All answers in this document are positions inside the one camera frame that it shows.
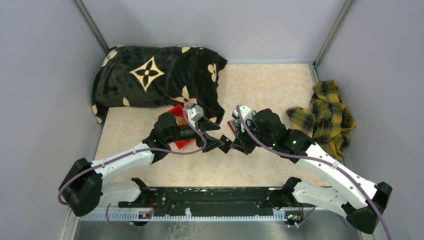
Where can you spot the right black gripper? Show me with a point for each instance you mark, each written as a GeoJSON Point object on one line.
{"type": "Point", "coordinates": [242, 146]}

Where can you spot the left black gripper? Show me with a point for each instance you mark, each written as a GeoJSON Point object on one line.
{"type": "Point", "coordinates": [212, 143]}

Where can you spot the black credit card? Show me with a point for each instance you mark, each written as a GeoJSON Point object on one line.
{"type": "Point", "coordinates": [226, 144]}

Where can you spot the red plastic bin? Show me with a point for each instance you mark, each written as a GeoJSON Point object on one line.
{"type": "Point", "coordinates": [171, 127]}

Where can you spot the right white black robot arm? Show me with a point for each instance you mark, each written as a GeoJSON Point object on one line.
{"type": "Point", "coordinates": [359, 201]}

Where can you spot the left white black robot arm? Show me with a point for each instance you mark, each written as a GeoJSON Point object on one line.
{"type": "Point", "coordinates": [90, 184]}

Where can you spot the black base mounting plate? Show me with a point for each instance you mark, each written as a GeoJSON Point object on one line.
{"type": "Point", "coordinates": [213, 201]}

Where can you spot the black floral pillow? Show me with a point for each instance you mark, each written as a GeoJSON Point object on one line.
{"type": "Point", "coordinates": [150, 77]}

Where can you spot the yellow plaid cloth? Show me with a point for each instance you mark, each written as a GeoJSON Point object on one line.
{"type": "Point", "coordinates": [327, 120]}

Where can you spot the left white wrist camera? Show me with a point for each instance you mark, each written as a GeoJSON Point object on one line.
{"type": "Point", "coordinates": [192, 113]}

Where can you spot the aluminium frame rail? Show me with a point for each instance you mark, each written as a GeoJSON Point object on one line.
{"type": "Point", "coordinates": [309, 195]}

